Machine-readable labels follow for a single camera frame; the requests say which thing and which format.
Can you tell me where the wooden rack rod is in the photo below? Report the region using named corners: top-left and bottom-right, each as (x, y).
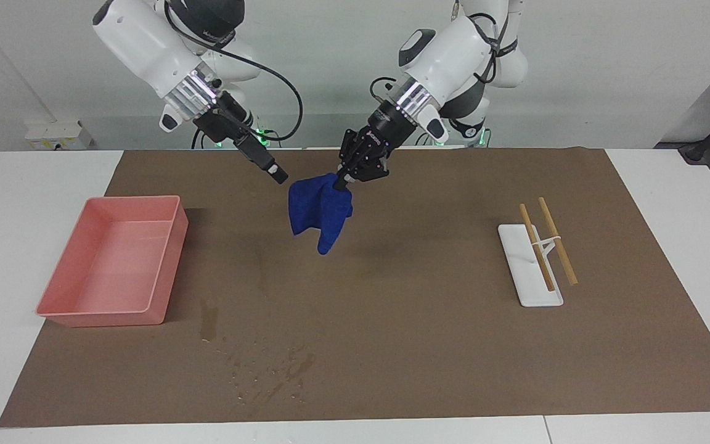
top-left (537, 197), bottom-right (579, 286)
top-left (519, 203), bottom-right (557, 292)

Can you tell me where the white power strip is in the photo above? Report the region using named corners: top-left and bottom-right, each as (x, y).
top-left (25, 120), bottom-right (94, 150)

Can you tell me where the brown table mat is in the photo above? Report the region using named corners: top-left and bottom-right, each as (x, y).
top-left (0, 147), bottom-right (710, 428)

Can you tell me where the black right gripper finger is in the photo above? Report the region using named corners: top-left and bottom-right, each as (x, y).
top-left (235, 134), bottom-right (290, 185)

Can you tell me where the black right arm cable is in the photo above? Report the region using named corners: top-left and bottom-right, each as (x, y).
top-left (164, 0), bottom-right (304, 144)

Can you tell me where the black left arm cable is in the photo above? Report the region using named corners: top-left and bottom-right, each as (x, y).
top-left (370, 12), bottom-right (510, 102)

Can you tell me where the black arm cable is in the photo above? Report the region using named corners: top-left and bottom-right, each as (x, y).
top-left (164, 0), bottom-right (304, 144)
top-left (370, 12), bottom-right (510, 102)

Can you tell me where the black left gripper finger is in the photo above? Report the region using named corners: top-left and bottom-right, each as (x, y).
top-left (338, 128), bottom-right (365, 180)
top-left (332, 157), bottom-right (390, 191)

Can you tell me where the blue towel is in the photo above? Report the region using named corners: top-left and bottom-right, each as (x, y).
top-left (288, 173), bottom-right (354, 256)

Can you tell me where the white rack with wooden rods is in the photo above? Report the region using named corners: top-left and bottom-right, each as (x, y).
top-left (497, 223), bottom-right (564, 308)

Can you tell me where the pink plastic bin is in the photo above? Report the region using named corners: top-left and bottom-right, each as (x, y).
top-left (36, 195), bottom-right (189, 327)

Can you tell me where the spilled water puddle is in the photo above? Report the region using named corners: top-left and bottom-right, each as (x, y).
top-left (198, 296), bottom-right (319, 408)

